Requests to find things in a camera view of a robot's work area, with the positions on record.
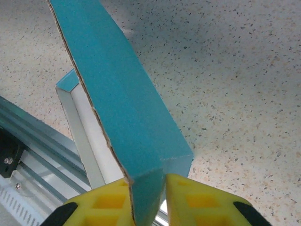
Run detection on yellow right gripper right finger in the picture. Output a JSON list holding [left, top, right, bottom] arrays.
[[164, 173, 271, 226]]

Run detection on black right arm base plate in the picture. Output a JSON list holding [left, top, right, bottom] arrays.
[[0, 131, 24, 179]]

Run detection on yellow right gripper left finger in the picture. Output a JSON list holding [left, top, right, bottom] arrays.
[[44, 178, 137, 226]]

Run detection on slotted grey cable duct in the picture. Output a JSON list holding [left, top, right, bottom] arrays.
[[0, 176, 51, 226]]

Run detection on teal paper box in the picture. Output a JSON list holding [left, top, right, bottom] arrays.
[[48, 0, 195, 226]]

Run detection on wide aluminium frame rail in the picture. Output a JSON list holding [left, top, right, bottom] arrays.
[[0, 95, 170, 226]]

